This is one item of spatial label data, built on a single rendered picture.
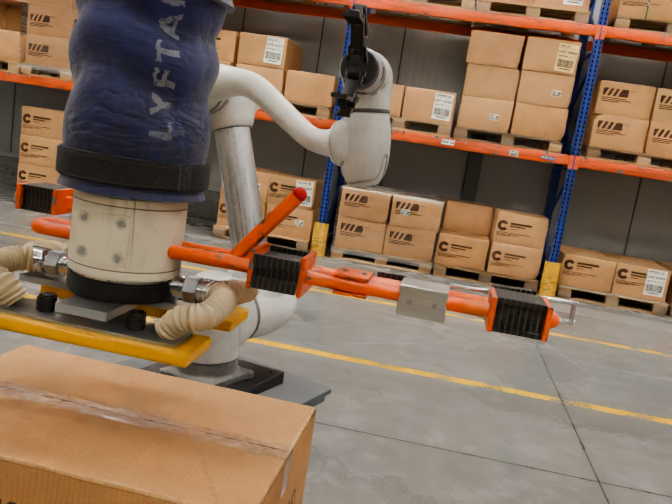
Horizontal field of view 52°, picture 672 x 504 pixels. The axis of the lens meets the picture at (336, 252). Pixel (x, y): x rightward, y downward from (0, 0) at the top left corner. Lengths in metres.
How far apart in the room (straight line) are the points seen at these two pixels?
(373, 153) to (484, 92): 6.65
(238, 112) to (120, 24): 0.97
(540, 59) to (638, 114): 1.23
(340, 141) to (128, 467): 0.82
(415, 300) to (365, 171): 0.57
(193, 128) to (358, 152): 0.55
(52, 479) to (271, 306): 0.98
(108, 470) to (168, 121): 0.49
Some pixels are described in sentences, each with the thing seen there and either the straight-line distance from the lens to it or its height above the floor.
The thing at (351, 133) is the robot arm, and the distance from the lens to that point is 1.50.
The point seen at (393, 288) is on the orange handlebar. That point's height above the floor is 1.24.
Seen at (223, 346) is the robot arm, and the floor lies 0.88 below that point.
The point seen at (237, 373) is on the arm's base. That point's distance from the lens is 1.84.
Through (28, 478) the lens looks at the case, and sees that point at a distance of 1.07.
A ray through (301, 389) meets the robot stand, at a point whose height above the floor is 0.75.
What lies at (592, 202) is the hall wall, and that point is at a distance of 9.58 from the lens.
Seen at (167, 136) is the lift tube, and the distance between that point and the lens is 1.00.
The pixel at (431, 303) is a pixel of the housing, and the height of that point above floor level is 1.23.
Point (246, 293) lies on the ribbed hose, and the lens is 1.09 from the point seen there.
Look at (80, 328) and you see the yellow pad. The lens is 1.03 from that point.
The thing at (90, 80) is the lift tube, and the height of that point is 1.46.
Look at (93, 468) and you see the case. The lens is 1.04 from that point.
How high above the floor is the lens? 1.44
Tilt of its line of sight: 10 degrees down
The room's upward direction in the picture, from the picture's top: 9 degrees clockwise
